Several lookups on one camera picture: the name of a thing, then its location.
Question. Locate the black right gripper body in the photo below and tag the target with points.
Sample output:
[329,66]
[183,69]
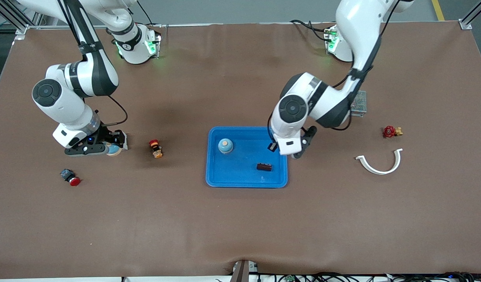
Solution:
[105,136]

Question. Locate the dark brown cylindrical capacitor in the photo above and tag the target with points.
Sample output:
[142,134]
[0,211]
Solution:
[270,145]
[264,167]

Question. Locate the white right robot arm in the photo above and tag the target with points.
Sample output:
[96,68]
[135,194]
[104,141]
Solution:
[64,105]

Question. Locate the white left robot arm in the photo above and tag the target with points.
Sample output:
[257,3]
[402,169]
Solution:
[303,105]

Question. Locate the white red circuit breaker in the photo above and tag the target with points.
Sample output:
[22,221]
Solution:
[125,145]

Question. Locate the blue plastic tray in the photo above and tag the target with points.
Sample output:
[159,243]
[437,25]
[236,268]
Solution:
[240,172]

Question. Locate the red mushroom push button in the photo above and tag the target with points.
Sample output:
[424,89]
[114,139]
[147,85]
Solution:
[70,177]

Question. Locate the metal mesh power supply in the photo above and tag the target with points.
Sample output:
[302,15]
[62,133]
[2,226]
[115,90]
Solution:
[360,105]

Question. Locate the white curved plastic clip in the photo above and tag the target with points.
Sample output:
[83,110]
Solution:
[375,169]

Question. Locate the grey table edge clamp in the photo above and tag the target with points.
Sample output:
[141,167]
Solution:
[242,272]

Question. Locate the orange red emergency stop switch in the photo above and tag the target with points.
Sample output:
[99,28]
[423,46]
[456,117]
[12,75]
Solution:
[156,149]

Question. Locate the aluminium frame profile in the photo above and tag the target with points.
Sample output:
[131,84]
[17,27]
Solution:
[465,24]
[27,28]

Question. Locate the metal table edge rail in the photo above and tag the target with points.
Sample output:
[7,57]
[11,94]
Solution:
[244,24]

